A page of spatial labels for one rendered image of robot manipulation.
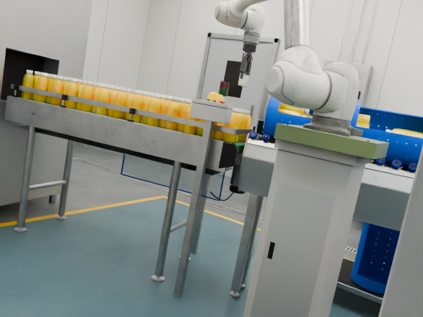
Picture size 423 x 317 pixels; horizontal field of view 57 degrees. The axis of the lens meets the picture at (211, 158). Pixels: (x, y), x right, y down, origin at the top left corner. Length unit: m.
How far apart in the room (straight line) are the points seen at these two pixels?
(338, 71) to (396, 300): 1.41
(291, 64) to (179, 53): 5.54
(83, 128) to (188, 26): 4.65
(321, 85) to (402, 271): 1.31
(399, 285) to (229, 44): 6.23
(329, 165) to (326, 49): 4.42
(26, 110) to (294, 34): 1.89
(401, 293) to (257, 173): 1.99
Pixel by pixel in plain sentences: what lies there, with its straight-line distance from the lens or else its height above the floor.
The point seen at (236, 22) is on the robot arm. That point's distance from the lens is 2.18.
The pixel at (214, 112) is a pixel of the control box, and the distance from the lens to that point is 2.03.
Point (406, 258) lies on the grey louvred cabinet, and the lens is 0.24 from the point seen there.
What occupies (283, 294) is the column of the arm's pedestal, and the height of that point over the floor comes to 0.39.
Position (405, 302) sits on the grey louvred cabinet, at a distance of 0.24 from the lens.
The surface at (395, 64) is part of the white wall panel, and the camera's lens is 5.65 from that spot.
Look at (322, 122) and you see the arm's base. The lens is 1.61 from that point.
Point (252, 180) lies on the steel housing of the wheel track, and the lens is 2.23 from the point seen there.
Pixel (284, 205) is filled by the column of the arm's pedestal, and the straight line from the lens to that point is 1.59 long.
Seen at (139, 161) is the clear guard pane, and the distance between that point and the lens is 2.92.
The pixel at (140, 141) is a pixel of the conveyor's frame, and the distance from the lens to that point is 2.33.
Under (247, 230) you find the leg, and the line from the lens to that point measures 2.30.
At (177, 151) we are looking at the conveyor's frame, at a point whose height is 0.79.
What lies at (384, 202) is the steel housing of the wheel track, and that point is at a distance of 2.17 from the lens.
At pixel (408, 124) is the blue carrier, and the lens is 2.38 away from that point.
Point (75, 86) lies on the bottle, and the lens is 2.68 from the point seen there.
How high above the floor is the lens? 1.08
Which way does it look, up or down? 8 degrees down
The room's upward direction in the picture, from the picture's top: 10 degrees clockwise
